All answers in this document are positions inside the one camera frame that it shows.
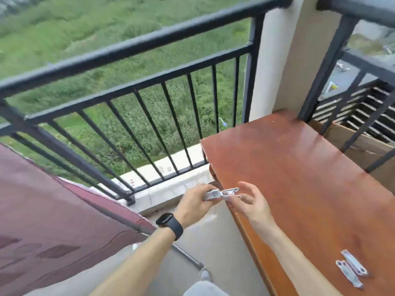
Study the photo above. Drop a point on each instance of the person's right hand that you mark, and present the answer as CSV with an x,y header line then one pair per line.
x,y
256,209

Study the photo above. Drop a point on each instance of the person's left hand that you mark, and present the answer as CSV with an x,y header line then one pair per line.
x,y
191,206

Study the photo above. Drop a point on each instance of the person's left fingers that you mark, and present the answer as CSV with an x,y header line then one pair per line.
x,y
206,190

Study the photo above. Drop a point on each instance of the person's right thumb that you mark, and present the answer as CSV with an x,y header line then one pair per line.
x,y
248,188

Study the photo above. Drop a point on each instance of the grey plastic clothes clip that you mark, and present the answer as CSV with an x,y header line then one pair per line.
x,y
354,262
348,274
216,194

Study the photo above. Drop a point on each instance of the person's right forearm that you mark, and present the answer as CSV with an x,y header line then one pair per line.
x,y
296,262

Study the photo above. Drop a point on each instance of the person's left forearm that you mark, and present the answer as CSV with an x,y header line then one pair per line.
x,y
139,265

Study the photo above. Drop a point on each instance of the black smartwatch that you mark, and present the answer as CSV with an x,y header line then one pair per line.
x,y
170,224

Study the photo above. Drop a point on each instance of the metal drying rack rod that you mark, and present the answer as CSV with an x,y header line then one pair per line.
x,y
185,255

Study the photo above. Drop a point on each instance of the grey slipper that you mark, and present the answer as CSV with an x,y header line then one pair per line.
x,y
205,274

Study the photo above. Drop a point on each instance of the person's grey trousers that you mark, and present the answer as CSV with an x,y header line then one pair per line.
x,y
205,289

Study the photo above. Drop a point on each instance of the black louvred grille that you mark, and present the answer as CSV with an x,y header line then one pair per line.
x,y
367,110

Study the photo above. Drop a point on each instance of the black metal side railing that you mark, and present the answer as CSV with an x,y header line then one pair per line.
x,y
333,58

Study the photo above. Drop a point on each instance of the black metal balcony railing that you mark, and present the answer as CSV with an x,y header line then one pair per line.
x,y
129,49

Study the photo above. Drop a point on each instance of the maroon patterned quilt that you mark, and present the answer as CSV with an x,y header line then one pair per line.
x,y
46,218

